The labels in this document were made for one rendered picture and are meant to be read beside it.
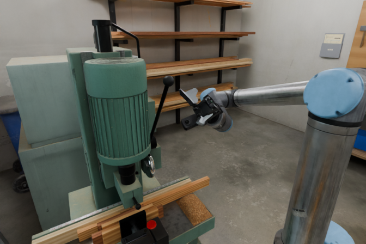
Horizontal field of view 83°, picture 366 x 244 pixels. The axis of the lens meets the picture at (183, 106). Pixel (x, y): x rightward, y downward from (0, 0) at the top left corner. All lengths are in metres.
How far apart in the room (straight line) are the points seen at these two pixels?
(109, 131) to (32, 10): 2.45
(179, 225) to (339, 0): 3.41
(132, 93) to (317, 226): 0.63
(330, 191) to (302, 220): 0.12
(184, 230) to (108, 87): 0.58
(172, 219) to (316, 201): 0.50
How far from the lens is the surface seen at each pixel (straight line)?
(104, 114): 0.62
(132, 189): 0.79
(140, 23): 3.24
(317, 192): 0.70
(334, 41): 3.65
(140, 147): 0.68
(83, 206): 1.20
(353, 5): 3.65
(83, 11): 3.02
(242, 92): 1.02
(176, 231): 0.88
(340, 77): 0.59
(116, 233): 0.85
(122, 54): 0.83
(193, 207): 0.91
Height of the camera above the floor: 1.58
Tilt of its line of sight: 20 degrees down
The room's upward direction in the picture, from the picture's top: straight up
